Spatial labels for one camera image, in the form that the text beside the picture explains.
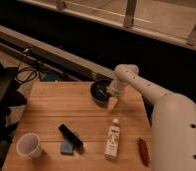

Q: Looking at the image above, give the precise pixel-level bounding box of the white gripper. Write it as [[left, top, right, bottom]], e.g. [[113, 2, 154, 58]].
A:
[[107, 78, 127, 110]]

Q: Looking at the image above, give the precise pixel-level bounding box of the dark ceramic bowl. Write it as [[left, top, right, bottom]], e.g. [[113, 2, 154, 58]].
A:
[[90, 79, 111, 103]]

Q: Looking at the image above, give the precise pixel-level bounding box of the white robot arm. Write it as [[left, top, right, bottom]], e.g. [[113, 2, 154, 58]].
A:
[[108, 64, 196, 171]]

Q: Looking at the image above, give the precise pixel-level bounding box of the white lotion bottle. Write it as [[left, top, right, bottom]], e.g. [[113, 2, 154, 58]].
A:
[[104, 118, 120, 159]]

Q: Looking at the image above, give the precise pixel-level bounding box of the black rectangular remote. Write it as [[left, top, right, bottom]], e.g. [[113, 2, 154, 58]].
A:
[[59, 124, 83, 148]]

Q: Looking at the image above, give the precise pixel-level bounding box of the red pocket knife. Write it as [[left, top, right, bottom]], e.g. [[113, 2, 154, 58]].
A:
[[138, 138, 150, 166]]

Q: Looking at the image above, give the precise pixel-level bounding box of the white plastic cup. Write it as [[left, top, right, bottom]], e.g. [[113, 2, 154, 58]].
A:
[[16, 133, 43, 158]]

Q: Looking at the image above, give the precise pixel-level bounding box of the black cable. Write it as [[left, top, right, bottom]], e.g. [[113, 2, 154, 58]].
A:
[[14, 46, 45, 85]]

